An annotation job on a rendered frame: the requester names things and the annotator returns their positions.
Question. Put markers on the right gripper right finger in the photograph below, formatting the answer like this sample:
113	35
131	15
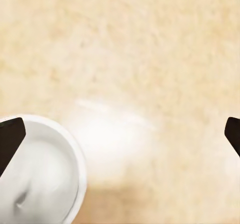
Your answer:
232	133

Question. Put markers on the coffee cup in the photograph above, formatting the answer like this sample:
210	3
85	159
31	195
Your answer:
46	180

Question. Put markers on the countertop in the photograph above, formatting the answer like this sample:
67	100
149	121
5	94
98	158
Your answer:
146	87

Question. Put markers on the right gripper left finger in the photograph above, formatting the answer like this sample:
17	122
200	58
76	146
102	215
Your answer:
12	133

